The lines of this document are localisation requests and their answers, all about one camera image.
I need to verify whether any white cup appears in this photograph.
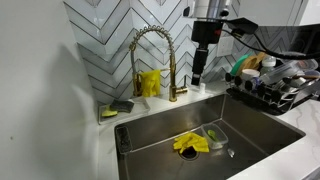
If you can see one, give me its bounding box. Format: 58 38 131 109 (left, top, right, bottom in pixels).
240 68 261 82

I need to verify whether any white wall outlet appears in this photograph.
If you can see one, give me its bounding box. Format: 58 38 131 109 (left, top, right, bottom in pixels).
217 35 235 58

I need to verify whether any wooden cutting board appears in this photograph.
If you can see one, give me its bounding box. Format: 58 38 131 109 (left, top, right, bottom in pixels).
236 55 260 76
251 49 270 71

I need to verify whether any small white bottle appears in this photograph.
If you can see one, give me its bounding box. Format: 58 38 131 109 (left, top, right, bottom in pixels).
198 82 207 95

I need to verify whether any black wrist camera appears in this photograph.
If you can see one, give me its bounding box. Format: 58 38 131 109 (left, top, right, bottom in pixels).
226 17 260 36

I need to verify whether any clear plastic food container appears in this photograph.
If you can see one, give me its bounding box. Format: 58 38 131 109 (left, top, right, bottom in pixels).
200 122 230 151

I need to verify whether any white sponge tray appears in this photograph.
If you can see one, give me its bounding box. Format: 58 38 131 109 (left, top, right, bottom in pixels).
97 96 152 126

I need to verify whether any yellow rubber glove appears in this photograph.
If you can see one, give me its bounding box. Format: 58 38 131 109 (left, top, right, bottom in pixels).
172 131 211 155
138 69 162 98

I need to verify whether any steel dish rack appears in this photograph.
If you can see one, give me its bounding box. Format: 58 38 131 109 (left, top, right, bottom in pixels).
224 71 320 117

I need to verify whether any white upper cabinet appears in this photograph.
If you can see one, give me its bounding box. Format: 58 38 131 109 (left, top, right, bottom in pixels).
238 0 320 28

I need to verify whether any gold spring kitchen faucet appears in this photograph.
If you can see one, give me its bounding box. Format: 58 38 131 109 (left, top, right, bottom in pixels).
128 24 189 103

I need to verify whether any clear plastic tub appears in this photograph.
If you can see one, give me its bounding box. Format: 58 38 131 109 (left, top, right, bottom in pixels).
259 59 304 86

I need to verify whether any clear baby bottle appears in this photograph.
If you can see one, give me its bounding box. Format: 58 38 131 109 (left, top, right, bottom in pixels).
259 54 278 76

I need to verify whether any yellow sponge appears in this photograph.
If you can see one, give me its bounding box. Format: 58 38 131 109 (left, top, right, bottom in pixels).
100 105 119 119

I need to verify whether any wooden handled utensil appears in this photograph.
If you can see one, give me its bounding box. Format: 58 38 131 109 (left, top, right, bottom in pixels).
291 73 320 80

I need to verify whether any black countertop appliance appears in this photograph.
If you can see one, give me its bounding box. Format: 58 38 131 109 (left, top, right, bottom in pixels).
289 24 320 54

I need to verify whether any wire sponge holder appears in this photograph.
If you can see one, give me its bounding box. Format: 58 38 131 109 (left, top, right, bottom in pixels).
115 125 134 156

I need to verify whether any clear plastic bowl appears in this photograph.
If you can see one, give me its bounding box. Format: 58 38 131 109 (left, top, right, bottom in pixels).
283 58 319 73

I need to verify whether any stainless steel sink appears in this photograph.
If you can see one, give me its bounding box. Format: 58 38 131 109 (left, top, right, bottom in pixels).
113 93 307 180

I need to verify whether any dark green scrub sponge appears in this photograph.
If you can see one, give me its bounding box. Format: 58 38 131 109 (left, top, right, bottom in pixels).
109 98 135 114

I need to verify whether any green plate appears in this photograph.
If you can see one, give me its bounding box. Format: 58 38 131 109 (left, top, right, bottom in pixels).
229 52 253 77

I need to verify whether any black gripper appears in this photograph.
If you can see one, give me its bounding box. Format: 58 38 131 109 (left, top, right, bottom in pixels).
190 19 224 87

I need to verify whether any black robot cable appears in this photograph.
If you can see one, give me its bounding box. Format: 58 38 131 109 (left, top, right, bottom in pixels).
221 28 320 62

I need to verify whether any green item in container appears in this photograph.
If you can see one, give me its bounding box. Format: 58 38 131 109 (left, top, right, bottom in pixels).
207 129 219 143

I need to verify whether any metal bowl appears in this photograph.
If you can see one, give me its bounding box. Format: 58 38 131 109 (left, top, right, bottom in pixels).
281 76 305 94

